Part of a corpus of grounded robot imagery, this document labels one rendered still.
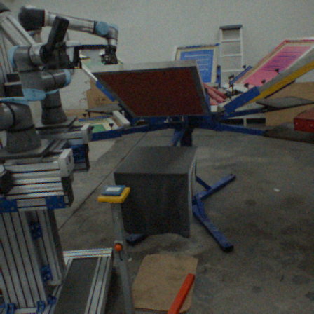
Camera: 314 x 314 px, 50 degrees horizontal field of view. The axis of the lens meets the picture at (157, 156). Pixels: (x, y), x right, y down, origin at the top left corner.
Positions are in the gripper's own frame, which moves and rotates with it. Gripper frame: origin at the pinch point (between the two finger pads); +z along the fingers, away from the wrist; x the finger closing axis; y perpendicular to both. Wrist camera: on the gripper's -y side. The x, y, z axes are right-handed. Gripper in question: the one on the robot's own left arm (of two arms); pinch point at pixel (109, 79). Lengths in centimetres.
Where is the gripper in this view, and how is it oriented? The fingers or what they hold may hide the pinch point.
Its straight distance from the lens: 213.9
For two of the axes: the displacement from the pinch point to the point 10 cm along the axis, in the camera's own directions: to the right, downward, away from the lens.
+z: -0.5, 9.8, -2.0
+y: -2.3, -2.0, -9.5
